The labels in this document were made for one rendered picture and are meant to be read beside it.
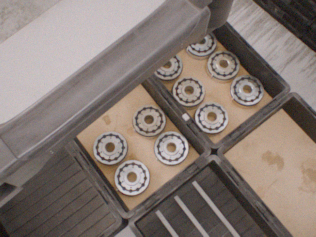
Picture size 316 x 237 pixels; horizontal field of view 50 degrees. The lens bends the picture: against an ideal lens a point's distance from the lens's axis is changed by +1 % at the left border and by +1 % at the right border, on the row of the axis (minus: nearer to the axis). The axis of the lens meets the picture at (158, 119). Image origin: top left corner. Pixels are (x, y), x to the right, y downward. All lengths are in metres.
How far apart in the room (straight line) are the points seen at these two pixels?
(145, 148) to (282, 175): 0.41
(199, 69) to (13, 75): 0.68
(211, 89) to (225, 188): 0.32
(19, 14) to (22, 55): 1.04
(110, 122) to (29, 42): 0.51
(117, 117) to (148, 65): 0.66
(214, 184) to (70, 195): 0.42
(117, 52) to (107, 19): 0.98
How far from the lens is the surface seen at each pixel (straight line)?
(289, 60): 1.37
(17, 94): 1.33
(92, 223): 1.03
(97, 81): 0.40
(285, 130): 1.12
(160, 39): 0.42
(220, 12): 0.48
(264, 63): 1.07
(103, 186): 0.93
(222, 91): 1.11
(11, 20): 2.40
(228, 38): 1.13
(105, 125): 1.07
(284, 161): 1.09
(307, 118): 1.08
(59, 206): 1.05
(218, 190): 1.03
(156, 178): 1.02
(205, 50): 1.13
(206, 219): 1.02
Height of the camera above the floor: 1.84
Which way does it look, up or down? 72 degrees down
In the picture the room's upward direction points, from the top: 1 degrees counter-clockwise
